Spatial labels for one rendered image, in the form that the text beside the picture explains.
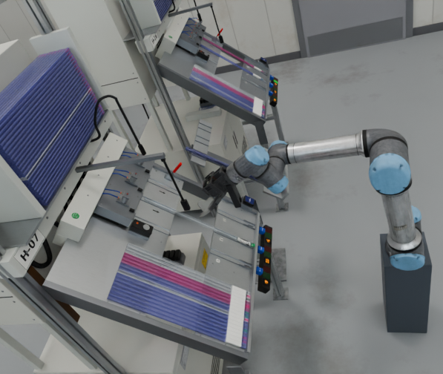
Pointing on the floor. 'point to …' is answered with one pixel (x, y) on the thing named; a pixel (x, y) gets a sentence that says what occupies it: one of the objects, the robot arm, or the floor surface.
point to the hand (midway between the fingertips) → (203, 204)
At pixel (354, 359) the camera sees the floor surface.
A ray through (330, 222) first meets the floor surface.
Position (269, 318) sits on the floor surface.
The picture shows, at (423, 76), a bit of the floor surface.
